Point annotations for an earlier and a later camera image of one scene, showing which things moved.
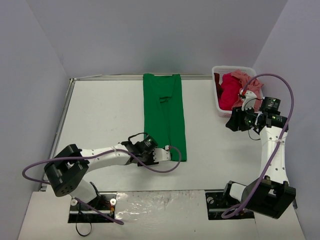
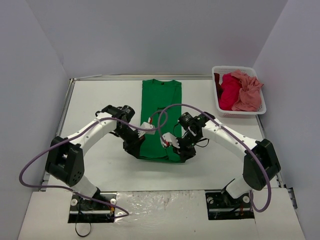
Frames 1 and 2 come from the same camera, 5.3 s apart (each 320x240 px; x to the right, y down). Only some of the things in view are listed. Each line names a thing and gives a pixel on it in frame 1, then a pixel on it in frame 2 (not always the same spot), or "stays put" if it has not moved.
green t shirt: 163,113 stays put
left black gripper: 146,161 -> 133,146
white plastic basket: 221,69 stays put
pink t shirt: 254,85 stays put
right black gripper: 235,120 -> 186,151
